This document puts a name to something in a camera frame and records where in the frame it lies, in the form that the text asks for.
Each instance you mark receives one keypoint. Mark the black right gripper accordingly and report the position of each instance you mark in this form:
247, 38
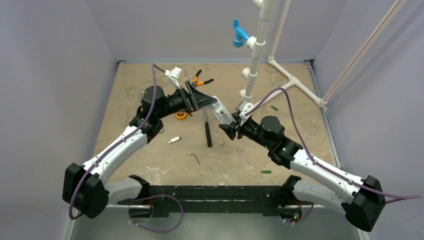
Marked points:
238, 125

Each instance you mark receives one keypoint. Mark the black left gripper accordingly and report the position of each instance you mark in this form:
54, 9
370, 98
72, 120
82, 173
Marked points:
194, 99

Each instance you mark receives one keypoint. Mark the white air conditioner remote control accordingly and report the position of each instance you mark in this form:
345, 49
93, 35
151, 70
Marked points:
221, 112

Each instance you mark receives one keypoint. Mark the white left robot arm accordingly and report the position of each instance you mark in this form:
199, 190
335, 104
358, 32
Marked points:
87, 188

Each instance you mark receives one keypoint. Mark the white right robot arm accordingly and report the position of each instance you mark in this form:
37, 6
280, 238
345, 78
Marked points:
358, 198

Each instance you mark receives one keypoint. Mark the orange black pliers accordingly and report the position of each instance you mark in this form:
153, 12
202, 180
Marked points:
196, 82

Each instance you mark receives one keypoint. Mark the yellow tape measure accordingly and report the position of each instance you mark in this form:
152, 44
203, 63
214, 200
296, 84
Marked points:
181, 115

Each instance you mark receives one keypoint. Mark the dark hex key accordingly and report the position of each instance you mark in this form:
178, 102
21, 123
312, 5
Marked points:
195, 157

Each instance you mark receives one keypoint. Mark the silver white battery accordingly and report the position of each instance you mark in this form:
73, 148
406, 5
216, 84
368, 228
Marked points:
174, 139

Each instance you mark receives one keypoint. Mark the green battery near pipe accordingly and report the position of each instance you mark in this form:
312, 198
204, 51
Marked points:
274, 108

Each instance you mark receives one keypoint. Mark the blue pipe fitting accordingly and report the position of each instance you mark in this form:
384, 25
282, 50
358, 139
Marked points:
240, 35

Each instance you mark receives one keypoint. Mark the claw hammer black handle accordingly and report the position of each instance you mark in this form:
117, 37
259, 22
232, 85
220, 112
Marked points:
207, 129

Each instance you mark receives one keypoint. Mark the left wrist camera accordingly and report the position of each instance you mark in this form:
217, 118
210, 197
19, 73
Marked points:
173, 77

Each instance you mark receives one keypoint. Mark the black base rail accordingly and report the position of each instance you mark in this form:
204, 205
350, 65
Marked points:
266, 200

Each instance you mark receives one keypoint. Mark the white pvc pipe frame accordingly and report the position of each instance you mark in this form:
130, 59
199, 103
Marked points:
294, 31

